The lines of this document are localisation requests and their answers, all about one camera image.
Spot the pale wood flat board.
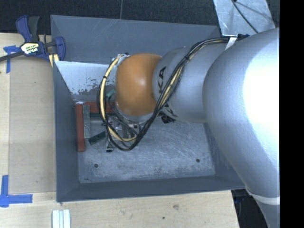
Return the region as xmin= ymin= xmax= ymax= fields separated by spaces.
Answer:
xmin=9 ymin=57 xmax=57 ymax=195

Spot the grey metal bin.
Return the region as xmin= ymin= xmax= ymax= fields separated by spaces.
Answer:
xmin=50 ymin=14 xmax=247 ymax=203

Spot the black cylinder on white bracket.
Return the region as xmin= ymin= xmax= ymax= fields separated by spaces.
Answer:
xmin=105 ymin=137 xmax=114 ymax=153

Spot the grey flat block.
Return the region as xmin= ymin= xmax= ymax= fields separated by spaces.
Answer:
xmin=83 ymin=104 xmax=92 ymax=139

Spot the red-brown flat block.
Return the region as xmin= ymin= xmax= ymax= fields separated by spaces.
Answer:
xmin=83 ymin=102 xmax=115 ymax=114
xmin=76 ymin=103 xmax=86 ymax=152

